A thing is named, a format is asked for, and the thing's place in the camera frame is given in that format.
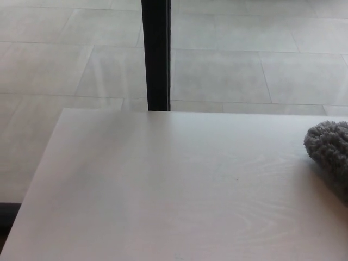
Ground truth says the grey fluffy microfibre duster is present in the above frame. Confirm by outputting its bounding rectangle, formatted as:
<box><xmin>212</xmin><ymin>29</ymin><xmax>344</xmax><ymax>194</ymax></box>
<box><xmin>303</xmin><ymin>120</ymin><xmax>348</xmax><ymax>208</ymax></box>

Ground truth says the black vertical window frame post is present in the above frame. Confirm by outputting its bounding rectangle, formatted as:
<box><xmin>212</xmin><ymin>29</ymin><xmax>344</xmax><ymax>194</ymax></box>
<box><xmin>140</xmin><ymin>0</ymin><xmax>172</xmax><ymax>112</ymax></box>

